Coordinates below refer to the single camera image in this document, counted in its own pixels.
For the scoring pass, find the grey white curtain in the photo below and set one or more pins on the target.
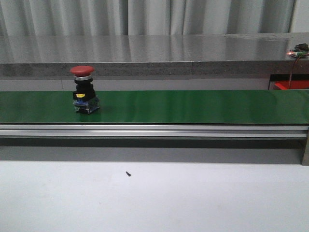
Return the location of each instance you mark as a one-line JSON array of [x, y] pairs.
[[151, 17]]

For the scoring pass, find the aluminium conveyor frame rail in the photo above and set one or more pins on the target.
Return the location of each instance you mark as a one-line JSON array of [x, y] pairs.
[[260, 144]]

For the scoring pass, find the red plastic tray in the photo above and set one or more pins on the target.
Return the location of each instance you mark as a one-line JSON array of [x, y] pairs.
[[285, 85]]

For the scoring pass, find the grey stone counter shelf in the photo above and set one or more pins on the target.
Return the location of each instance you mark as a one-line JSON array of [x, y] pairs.
[[142, 55]]

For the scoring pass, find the green conveyor belt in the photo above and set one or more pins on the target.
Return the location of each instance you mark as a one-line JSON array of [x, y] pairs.
[[162, 106]]

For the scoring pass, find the small green circuit board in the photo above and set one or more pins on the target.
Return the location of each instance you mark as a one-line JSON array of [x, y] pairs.
[[298, 54]]

